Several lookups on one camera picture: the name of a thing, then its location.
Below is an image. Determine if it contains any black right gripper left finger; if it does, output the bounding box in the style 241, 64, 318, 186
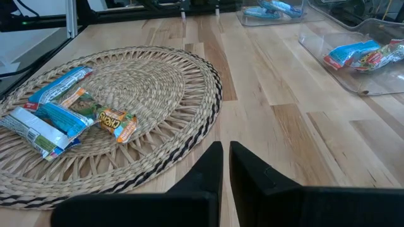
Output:
50, 141, 225, 227

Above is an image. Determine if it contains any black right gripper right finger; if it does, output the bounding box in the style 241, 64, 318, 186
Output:
229, 140, 404, 227

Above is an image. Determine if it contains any green orange granola bar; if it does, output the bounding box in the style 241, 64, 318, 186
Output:
59, 87, 139, 144

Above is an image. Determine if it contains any white green granola bar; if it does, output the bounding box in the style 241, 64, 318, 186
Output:
0, 106, 74, 159

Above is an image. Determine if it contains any round woven placemat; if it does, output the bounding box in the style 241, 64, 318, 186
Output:
0, 45, 223, 211

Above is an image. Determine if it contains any clear plastic bin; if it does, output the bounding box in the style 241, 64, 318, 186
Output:
236, 0, 326, 28
298, 17, 404, 97

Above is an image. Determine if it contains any aluminium extrusion bracket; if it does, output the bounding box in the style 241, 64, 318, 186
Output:
65, 0, 79, 39

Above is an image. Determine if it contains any yellow cable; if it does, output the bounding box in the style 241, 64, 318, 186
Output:
381, 0, 394, 21

